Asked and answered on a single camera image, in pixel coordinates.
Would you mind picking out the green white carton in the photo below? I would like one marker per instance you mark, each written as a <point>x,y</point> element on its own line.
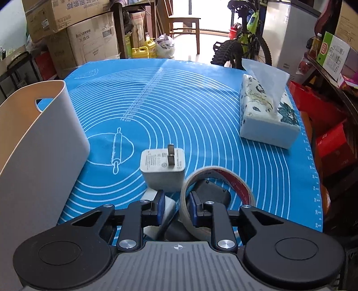
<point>332,54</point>

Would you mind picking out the dark wooden shelf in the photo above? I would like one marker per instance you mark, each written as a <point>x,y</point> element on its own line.
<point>344,95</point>

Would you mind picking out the brown glass bottle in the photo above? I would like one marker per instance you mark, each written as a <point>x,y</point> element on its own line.
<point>315,46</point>

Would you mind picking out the double-sided tape roll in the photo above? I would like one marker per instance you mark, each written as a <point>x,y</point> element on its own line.
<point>184,215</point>

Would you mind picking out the red gift box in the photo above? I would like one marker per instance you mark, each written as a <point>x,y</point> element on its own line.
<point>335,148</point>

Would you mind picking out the beige plastic basket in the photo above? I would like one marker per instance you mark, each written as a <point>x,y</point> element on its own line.
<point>42,156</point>

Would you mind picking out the white wall charger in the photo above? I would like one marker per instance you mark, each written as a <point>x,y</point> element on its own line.
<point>162,179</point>

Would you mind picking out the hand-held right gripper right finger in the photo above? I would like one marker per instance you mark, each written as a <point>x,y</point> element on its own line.
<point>193,209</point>

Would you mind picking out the open brown cardboard box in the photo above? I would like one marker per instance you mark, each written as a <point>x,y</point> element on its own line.
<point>53,19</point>

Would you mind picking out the black metal cart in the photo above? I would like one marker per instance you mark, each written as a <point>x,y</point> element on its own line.
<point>19,72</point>

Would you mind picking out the yellow plastic jug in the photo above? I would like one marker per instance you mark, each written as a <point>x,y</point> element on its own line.
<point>139,53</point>
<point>151,46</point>

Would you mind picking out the wooden chair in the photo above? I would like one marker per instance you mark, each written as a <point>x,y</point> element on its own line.
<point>183,21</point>

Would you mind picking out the floral tissue box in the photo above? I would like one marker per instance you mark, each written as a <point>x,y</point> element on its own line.
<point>265,131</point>

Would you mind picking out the blue silicone baking mat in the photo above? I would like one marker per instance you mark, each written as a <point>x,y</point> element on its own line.
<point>195,117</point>

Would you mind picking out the white plastic bag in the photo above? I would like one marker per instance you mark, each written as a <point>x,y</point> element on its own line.
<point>165,47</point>

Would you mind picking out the black handheld device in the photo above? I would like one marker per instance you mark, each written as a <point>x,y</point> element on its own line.
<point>212,193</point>

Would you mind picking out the white printed cardboard box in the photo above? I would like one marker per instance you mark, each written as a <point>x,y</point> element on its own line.
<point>93,42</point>

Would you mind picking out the red paper bag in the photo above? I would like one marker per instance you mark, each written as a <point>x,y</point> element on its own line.
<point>313,103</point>

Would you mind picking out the green black bicycle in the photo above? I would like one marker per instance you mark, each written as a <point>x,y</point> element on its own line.
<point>246,42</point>

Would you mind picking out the dark wooden table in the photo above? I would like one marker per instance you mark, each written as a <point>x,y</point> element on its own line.
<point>119,28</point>

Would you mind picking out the orange paper bag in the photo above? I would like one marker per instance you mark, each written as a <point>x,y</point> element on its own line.
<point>317,168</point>

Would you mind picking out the tall cardboard box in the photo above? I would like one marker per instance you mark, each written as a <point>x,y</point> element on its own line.
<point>348,22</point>

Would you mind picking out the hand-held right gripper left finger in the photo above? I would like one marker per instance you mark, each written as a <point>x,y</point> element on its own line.
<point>160,208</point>

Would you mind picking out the plain brown cardboard box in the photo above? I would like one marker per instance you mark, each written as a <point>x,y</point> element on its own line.
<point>60,54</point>

